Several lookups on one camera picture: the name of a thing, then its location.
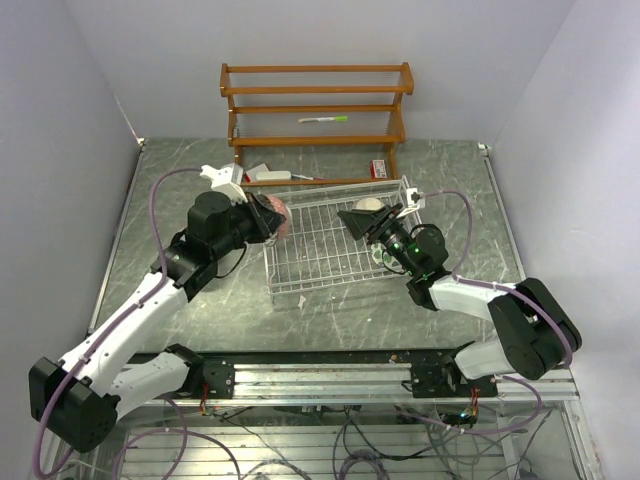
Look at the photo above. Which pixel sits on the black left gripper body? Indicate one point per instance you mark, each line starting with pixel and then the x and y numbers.
pixel 242 227

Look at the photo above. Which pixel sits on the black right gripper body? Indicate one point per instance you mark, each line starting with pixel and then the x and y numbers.
pixel 396 238

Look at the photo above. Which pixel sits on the purple pattern cream bowl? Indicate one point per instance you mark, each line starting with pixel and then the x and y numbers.
pixel 369 204

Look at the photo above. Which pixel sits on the green leaf pattern bowl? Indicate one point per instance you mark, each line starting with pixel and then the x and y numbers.
pixel 380 256

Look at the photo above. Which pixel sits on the white wire dish rack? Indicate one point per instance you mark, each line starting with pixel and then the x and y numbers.
pixel 318 250

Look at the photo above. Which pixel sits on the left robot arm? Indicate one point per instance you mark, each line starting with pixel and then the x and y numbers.
pixel 81 396

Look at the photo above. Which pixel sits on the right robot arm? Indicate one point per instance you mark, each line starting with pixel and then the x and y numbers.
pixel 534 333

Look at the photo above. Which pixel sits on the wooden shelf rack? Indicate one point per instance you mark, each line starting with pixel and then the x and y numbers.
pixel 264 103

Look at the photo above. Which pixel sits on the white rectangular eraser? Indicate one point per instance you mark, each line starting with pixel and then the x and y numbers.
pixel 273 176

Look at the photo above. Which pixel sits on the red tipped pen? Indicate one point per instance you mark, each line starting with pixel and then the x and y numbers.
pixel 300 177

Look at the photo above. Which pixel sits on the red white small box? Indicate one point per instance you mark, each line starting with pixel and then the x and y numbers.
pixel 378 169

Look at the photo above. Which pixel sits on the green capped marker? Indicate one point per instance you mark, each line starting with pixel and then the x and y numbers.
pixel 323 119

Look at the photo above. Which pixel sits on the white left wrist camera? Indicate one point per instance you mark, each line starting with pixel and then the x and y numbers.
pixel 226 180

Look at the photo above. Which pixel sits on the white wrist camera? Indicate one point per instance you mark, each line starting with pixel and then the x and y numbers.
pixel 226 180
pixel 415 201

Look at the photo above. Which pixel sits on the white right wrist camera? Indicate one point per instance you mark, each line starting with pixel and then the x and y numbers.
pixel 415 201

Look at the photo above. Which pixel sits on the aluminium mounting rail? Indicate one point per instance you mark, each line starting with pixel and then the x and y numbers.
pixel 310 384

